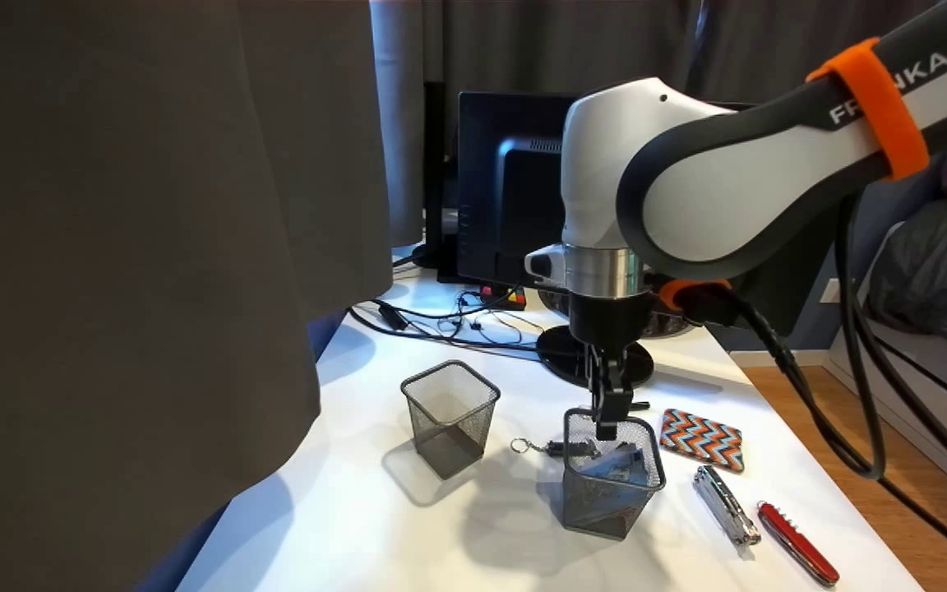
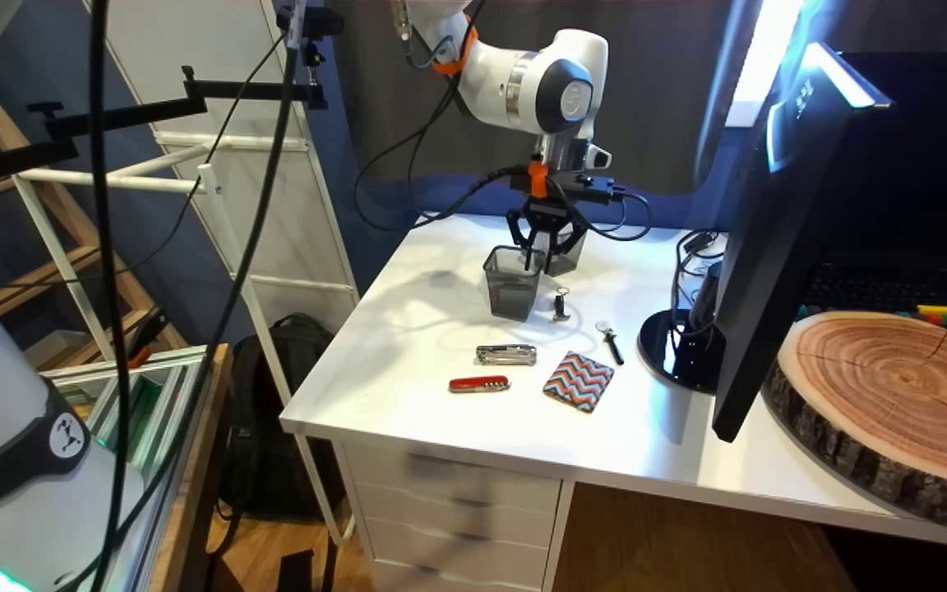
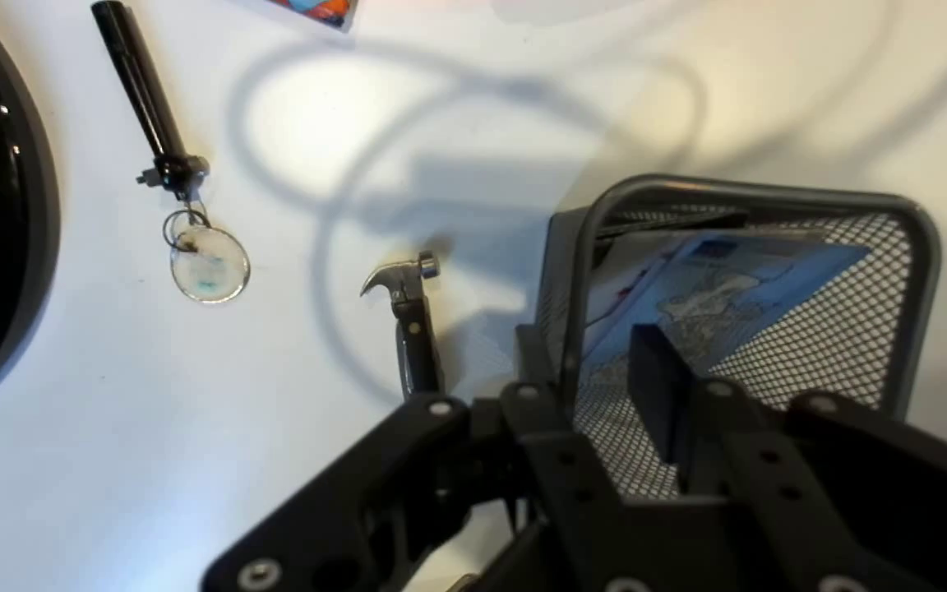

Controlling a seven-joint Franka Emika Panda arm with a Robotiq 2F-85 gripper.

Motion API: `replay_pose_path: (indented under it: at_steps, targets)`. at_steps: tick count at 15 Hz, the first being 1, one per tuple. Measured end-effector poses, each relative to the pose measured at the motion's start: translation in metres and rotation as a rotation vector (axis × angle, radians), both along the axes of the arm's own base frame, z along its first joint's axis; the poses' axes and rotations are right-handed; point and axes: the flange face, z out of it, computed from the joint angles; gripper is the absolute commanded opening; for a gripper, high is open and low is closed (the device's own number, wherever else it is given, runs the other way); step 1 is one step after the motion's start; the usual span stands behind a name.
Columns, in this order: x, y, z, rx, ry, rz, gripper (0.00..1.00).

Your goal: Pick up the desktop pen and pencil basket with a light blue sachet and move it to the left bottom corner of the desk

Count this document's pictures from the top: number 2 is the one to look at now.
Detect dark grey curtain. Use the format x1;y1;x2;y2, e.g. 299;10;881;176
336;0;743;203

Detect wood slice cushion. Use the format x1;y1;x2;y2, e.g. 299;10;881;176
764;309;947;539

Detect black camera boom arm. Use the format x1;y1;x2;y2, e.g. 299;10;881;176
0;62;336;190

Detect orange gripper mount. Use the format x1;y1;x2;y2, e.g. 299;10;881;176
526;159;557;203

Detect red pocket knife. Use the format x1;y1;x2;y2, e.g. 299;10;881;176
448;372;513;399

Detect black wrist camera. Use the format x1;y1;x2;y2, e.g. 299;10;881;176
557;176;622;210

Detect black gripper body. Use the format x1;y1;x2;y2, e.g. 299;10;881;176
504;198;594;251

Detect grey device with green light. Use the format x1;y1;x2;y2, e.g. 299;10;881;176
0;291;124;592

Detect white desk drawer unit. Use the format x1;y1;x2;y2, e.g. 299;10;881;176
336;437;578;592

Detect white shelf frame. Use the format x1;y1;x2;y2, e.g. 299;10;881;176
10;0;363;365

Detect black backpack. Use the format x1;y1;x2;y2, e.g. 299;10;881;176
213;309;336;526

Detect empty black mesh basket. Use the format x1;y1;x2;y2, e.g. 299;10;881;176
542;224;589;277

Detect black desk cables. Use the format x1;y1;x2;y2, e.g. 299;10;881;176
672;228;731;315

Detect wooden glass side table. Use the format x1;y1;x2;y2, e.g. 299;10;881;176
39;338;236;592

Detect black computer monitor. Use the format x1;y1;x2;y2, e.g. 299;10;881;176
637;40;894;444

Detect black pen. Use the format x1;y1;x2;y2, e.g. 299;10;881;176
597;320;629;369

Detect black mesh basket with sachet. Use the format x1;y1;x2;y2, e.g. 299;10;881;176
480;243;545;322

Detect chevron patterned case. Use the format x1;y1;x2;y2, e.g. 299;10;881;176
541;349;619;419

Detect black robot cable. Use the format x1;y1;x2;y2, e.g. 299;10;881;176
353;62;659;248

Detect wooden ladder frame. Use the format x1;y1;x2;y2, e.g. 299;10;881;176
0;76;174;372

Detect black hanging cable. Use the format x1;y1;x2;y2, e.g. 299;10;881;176
58;0;316;592

